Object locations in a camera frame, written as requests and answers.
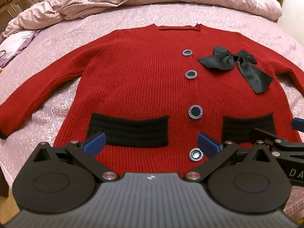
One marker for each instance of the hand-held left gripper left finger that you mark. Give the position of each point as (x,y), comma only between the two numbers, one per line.
(96,143)

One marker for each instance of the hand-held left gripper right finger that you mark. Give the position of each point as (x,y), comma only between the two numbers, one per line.
(207,144)

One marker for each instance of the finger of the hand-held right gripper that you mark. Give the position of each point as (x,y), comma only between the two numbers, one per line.
(298,124)
(263,134)

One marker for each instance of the red knit cardigan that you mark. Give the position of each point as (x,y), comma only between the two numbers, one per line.
(142,87)

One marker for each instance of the purple and white bag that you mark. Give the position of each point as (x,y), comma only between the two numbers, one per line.
(16,42)

